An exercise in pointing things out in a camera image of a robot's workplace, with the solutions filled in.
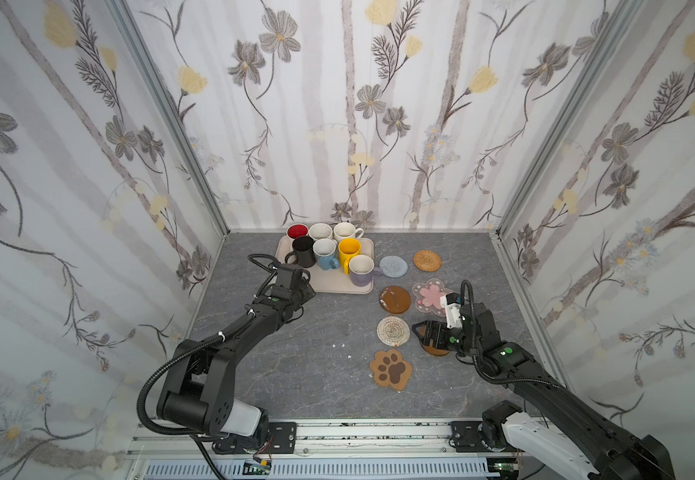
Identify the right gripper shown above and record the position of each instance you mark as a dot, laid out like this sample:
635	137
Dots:
437	335

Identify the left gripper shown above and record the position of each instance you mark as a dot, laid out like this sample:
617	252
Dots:
299	285

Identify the plain round wooden coaster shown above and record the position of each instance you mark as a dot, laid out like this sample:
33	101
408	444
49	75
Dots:
434	351

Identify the pink flower silicone coaster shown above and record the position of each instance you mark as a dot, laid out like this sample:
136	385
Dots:
428	297

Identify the white patterned round coaster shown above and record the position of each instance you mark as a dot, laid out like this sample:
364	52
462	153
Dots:
393	331

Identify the glossy brown round coaster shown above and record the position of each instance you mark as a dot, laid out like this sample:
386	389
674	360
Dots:
395	300

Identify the brown paw print coaster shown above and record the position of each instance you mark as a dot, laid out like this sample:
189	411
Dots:
390	369

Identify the rattan woven round coaster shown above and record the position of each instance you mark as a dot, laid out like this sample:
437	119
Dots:
427	260

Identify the purple mug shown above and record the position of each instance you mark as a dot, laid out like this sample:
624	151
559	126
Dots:
362	270

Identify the blue woven round coaster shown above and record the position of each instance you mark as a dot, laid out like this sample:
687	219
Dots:
393	266

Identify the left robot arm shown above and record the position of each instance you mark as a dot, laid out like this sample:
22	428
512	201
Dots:
194	392

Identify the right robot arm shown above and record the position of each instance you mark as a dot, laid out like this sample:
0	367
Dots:
573	440

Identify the black mug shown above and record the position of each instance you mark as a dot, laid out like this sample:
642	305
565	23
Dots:
302	254

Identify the light blue mug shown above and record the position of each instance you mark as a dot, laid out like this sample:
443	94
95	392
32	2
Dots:
326	252

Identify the red interior mug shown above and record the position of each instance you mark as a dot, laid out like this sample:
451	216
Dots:
297	231

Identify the white mug back middle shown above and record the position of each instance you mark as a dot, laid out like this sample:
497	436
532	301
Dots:
321	231

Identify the yellow mug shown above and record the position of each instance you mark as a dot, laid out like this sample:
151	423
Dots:
348	249

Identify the white mug with handle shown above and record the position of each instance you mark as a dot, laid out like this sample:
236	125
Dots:
346	230

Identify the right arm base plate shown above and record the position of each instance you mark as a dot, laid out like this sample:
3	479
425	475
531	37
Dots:
473	437

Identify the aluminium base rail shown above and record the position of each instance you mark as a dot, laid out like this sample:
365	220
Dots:
325	438

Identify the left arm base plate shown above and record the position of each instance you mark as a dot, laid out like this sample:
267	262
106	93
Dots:
278	438

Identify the white cable duct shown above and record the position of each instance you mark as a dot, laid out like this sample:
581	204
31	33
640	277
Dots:
376	468

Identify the left corner aluminium post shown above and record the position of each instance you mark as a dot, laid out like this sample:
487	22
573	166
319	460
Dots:
127	25

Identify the corner aluminium post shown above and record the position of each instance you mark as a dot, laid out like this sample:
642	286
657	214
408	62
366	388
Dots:
127	25
613	30

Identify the right corner aluminium post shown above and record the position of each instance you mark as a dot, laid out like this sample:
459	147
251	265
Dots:
613	30

